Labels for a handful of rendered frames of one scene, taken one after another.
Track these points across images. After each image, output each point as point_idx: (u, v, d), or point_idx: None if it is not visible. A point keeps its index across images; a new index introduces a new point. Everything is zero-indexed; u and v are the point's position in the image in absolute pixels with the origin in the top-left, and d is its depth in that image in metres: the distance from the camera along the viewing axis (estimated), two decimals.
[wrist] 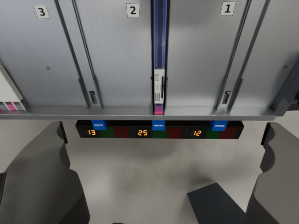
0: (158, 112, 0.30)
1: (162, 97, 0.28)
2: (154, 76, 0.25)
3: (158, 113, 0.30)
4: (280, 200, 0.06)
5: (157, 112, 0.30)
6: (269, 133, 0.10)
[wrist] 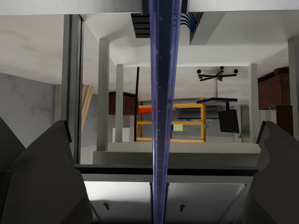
0: None
1: None
2: None
3: None
4: (276, 198, 0.06)
5: None
6: (264, 131, 0.10)
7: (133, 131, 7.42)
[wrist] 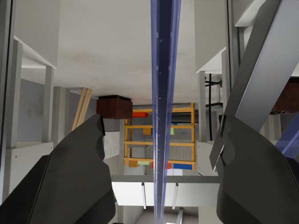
0: None
1: None
2: None
3: None
4: (245, 188, 0.07)
5: None
6: (226, 125, 0.11)
7: (123, 135, 7.38)
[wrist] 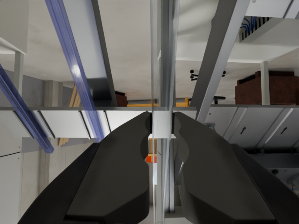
0: None
1: None
2: None
3: None
4: (205, 182, 0.07)
5: None
6: (176, 122, 0.12)
7: None
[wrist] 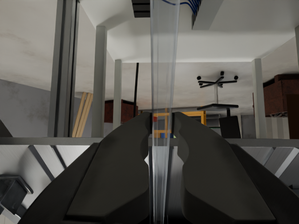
0: None
1: None
2: None
3: None
4: (205, 182, 0.07)
5: None
6: (176, 122, 0.12)
7: None
